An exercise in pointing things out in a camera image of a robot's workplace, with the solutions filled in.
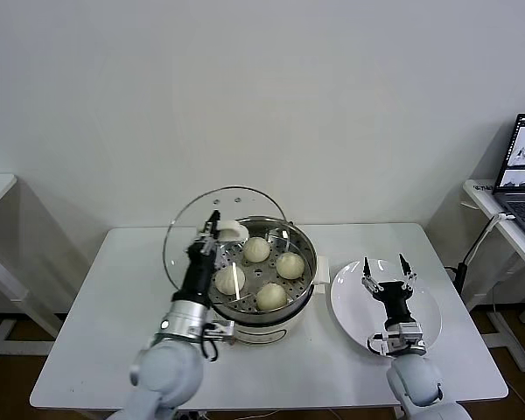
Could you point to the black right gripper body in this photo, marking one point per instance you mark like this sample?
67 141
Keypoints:
396 302

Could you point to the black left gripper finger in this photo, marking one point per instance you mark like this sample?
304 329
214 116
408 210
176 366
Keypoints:
219 256
210 225

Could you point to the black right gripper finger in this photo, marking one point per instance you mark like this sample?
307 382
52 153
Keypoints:
406 269
368 273

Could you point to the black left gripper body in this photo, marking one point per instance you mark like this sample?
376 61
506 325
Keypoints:
199 275

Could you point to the white steamed baozi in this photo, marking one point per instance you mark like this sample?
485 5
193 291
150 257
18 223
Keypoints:
290 265
256 250
227 282
271 296

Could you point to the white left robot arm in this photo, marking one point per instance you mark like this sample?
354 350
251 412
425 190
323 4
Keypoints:
166 372

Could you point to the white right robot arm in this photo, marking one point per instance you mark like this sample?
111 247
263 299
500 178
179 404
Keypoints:
413 376

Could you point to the stainless steel steamer basket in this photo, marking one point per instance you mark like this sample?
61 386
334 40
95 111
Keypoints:
308 271

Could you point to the white round plate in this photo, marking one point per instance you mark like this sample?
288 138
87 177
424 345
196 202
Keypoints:
350 302

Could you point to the white electric cooking pot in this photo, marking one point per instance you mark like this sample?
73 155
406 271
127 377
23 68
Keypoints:
267 334

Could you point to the white laptop desk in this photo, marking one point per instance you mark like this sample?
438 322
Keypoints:
481 197

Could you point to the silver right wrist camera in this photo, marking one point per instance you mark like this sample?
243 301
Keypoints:
404 334

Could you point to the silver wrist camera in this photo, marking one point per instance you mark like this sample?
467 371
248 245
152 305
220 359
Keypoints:
404 334
221 330

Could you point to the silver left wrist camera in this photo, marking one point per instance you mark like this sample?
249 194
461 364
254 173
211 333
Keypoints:
221 330

